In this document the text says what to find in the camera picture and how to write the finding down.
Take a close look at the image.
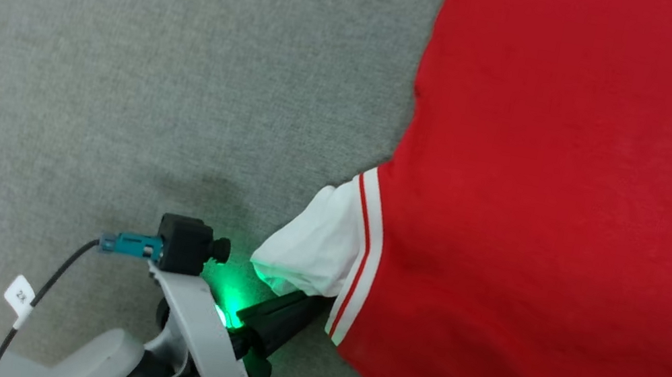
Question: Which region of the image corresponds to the teal cable connector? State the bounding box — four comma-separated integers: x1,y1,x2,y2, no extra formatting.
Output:
97,228,164,262

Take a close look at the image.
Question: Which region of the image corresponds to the red and white jersey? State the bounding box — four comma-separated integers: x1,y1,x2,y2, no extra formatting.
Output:
232,0,672,377

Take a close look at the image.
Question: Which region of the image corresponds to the thin black cable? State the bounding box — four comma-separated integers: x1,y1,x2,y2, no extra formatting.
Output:
0,226,102,377

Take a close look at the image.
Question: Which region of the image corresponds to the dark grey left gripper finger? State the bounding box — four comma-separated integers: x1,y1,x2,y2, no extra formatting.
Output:
233,281,333,346
243,310,315,366

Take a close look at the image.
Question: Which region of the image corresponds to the white cable label tag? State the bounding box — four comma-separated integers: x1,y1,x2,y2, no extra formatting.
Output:
0,272,40,331

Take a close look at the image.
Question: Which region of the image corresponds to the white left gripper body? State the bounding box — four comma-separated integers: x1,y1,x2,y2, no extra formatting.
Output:
131,261,288,377

